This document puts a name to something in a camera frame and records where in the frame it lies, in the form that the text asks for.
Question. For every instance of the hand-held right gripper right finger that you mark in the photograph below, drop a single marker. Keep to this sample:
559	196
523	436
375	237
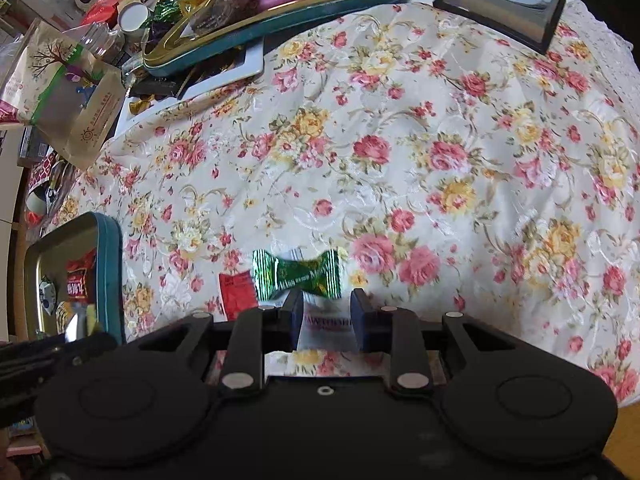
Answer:
361	322

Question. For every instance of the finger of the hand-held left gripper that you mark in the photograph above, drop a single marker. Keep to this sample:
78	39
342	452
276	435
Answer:
45	360

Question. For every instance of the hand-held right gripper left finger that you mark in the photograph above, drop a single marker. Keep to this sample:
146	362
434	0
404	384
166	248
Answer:
292	322

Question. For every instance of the white snack packet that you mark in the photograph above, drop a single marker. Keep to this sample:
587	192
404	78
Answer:
325	325

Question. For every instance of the teal tin box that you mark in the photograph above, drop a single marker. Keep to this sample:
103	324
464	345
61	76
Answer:
110	270

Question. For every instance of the gold tin tray teal rim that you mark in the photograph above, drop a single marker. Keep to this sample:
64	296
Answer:
300	30

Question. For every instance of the yellow striped candy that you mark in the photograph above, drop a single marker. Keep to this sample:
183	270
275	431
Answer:
75	317

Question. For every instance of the small red flat packet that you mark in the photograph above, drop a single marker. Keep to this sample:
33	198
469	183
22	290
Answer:
237	295

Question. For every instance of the white blue candy wrapper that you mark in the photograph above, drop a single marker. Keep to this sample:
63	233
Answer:
49	294

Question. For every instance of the floral tablecloth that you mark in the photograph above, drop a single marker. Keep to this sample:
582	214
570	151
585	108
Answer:
450	160

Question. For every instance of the red lattice patterned packet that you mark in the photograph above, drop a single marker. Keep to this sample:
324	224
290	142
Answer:
45	170

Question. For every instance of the kraft pouch tree print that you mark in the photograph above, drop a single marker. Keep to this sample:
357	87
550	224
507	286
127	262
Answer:
75	110

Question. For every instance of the gold wrapped candy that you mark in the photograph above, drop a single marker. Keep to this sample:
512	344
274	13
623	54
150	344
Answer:
142	104

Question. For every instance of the clear wrapped pastry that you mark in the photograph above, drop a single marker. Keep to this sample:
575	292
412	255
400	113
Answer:
210	16

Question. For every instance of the clear plastic bottle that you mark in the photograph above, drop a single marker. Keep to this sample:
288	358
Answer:
97	40

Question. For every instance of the green foil candy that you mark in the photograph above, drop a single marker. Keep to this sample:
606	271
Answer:
167	11

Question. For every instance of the white lid bottle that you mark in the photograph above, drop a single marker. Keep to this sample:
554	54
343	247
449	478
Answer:
132	16

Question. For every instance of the red plastic bag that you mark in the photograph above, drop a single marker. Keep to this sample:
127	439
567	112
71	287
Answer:
102	7

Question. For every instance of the white tray frame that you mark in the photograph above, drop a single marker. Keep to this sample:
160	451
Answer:
250	65

